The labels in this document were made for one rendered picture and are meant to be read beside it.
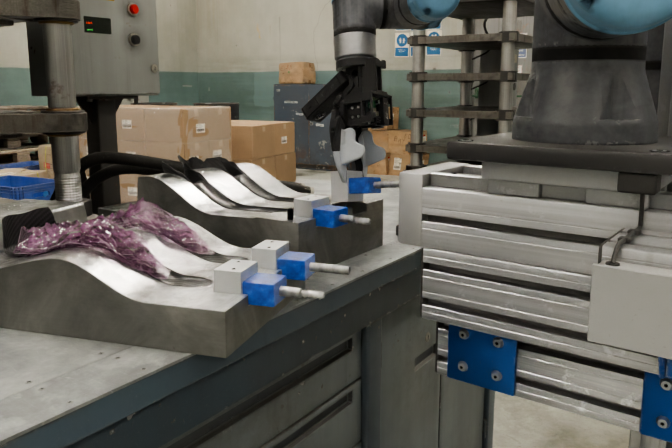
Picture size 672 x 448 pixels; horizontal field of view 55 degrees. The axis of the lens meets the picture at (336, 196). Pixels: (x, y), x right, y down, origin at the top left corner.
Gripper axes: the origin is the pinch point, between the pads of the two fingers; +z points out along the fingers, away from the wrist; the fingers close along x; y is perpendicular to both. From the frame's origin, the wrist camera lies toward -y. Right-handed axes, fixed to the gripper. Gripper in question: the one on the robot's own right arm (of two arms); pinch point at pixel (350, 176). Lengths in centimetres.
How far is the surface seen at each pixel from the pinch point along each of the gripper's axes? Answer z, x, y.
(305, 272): 14.1, -27.2, 10.0
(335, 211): 6.2, -12.1, 4.8
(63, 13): -39, -13, -65
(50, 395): 23, -59, 3
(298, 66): -184, 566, -442
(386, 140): -79, 593, -330
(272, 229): 8.6, -17.2, -3.9
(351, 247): 12.6, -1.5, 0.6
